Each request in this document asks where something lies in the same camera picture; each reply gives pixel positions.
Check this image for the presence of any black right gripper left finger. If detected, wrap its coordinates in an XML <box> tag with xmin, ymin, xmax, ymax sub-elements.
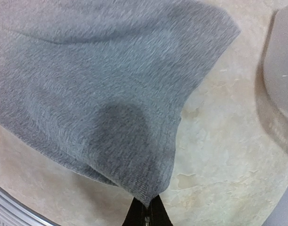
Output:
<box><xmin>122</xmin><ymin>198</ymin><xmax>149</xmax><ymax>226</ymax></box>

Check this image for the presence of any aluminium front rail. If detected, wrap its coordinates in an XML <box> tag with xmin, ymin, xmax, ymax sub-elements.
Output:
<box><xmin>0</xmin><ymin>187</ymin><xmax>57</xmax><ymax>226</ymax></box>

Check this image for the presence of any translucent white laundry basket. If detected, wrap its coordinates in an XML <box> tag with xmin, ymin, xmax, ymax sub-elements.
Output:
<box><xmin>263</xmin><ymin>5</ymin><xmax>288</xmax><ymax>152</ymax></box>

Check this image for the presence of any grey t-shirt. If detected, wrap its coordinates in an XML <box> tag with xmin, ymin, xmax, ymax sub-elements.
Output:
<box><xmin>0</xmin><ymin>0</ymin><xmax>240</xmax><ymax>206</ymax></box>

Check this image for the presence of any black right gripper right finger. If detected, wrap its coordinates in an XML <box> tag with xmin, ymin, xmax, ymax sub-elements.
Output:
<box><xmin>149</xmin><ymin>195</ymin><xmax>173</xmax><ymax>226</ymax></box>

